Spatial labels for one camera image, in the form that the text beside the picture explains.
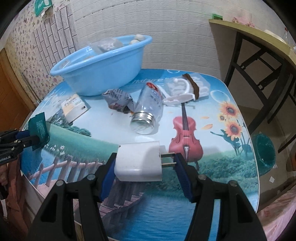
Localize dark green card pack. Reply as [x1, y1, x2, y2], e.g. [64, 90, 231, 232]
[28, 113, 50, 151]

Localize face tissue pack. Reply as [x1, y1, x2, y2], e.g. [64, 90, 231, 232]
[61, 93, 88, 123]

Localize white power adapter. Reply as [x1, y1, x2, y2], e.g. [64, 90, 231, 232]
[114, 141, 175, 182]

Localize snack wrapper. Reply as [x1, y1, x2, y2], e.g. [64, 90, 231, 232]
[102, 89, 134, 113]

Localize clear bag cotton balls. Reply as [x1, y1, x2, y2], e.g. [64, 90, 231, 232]
[90, 37, 123, 54]

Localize clear toothpick box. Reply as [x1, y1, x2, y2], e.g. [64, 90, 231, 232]
[58, 55, 94, 69]

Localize white plastic hook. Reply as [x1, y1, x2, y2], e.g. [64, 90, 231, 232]
[160, 77, 196, 106]

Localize wooden door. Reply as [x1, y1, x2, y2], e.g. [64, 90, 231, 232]
[0, 49, 36, 131]

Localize blue plastic basin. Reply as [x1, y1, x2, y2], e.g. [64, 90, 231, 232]
[50, 35, 152, 96]

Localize green hanging bag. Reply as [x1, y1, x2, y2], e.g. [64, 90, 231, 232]
[34, 0, 52, 16]

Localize yellow side table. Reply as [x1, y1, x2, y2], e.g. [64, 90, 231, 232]
[209, 19, 296, 153]

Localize pink cloth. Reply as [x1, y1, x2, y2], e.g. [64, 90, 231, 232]
[232, 16, 255, 28]

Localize green small box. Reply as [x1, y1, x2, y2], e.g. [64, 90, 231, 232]
[212, 14, 223, 20]

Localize green wire wastebasket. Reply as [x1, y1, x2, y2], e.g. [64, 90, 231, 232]
[252, 133, 276, 176]

